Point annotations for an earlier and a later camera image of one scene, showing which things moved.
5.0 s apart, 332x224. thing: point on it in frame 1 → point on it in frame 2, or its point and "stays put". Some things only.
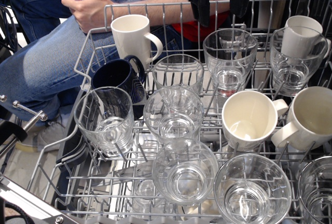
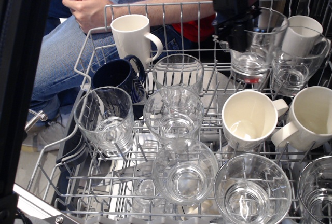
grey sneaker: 50,138 stays put
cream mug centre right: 249,119 stays put
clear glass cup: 230,53 → 268,28
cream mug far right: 309,125 stays put
